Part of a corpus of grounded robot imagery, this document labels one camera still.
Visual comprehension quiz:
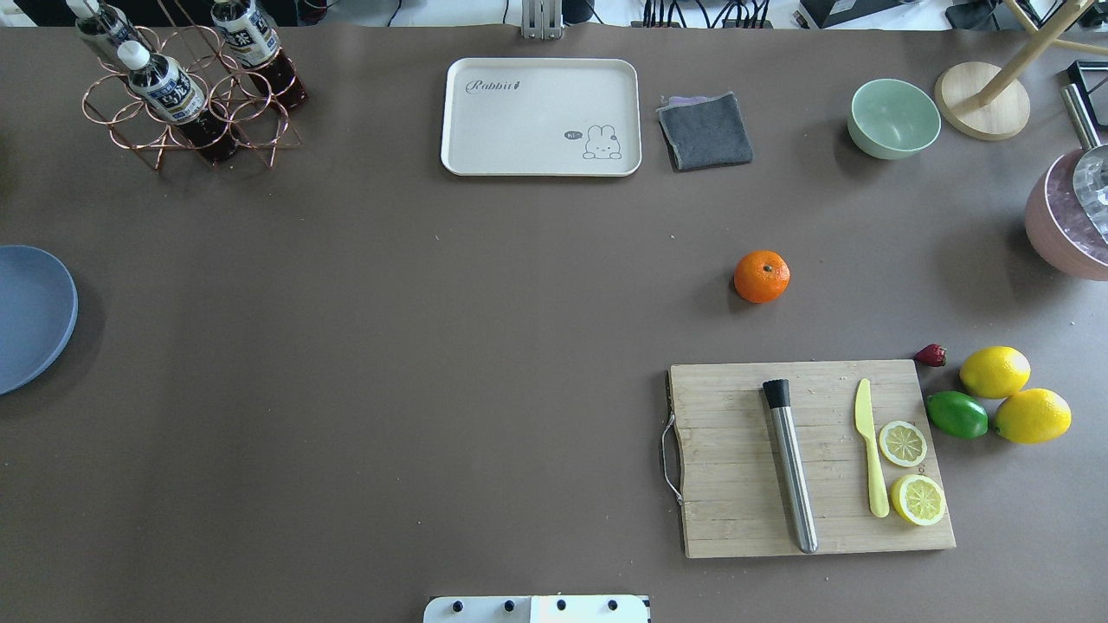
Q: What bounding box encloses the blue round plate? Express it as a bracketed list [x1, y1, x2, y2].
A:
[1, 245, 79, 394]

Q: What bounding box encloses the cream rabbit tray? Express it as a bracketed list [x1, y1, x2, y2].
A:
[440, 58, 642, 177]

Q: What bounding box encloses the orange mandarin fruit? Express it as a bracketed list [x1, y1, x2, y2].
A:
[732, 249, 791, 304]

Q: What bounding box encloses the grey folded cloth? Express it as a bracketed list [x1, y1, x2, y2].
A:
[656, 91, 755, 172]

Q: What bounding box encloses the steel muddler black tip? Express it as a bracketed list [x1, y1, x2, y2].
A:
[763, 378, 819, 555]

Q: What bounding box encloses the bamboo cutting board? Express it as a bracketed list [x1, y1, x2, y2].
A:
[667, 359, 957, 559]

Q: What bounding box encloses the yellow plastic knife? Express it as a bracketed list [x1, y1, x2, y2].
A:
[854, 378, 890, 519]

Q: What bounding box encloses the upper lemon half slice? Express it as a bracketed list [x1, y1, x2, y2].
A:
[876, 421, 929, 468]

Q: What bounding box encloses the lemon half slice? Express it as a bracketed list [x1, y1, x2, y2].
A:
[876, 421, 929, 468]
[890, 474, 947, 527]

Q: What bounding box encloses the small red strawberry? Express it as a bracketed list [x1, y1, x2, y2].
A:
[912, 343, 947, 368]

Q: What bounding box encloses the mint green bowl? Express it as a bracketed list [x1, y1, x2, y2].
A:
[847, 79, 942, 161]

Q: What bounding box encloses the back right tea bottle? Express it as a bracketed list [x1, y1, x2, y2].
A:
[211, 1, 308, 111]

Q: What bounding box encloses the tea bottle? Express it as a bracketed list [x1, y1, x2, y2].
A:
[211, 1, 308, 111]
[66, 0, 151, 67]
[117, 41, 238, 163]

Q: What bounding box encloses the lower lemon half slice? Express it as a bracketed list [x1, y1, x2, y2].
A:
[890, 474, 947, 527]

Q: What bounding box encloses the green lime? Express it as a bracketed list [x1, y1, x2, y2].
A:
[924, 390, 989, 440]

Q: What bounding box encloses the upper whole lemon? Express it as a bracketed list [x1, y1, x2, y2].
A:
[960, 346, 1032, 400]

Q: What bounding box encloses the whole lemon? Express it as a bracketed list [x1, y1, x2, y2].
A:
[960, 346, 1032, 400]
[993, 388, 1073, 445]

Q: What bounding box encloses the front tea bottle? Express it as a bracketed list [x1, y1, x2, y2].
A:
[117, 41, 238, 163]

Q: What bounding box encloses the wooden cup stand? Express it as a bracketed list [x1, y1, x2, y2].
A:
[933, 1, 1107, 141]

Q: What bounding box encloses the lower whole lemon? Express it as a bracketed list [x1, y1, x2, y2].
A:
[993, 388, 1073, 445]

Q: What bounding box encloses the pink ice bowl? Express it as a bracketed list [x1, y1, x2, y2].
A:
[1024, 149, 1107, 280]

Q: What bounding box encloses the back left tea bottle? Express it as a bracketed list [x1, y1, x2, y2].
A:
[66, 0, 151, 67]

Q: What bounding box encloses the metal ice scoop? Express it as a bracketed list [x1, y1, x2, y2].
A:
[1063, 83, 1107, 242]

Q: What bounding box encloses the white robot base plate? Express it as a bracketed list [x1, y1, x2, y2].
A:
[422, 593, 652, 622]

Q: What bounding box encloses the copper wire bottle rack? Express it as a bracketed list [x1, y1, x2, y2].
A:
[68, 1, 309, 170]

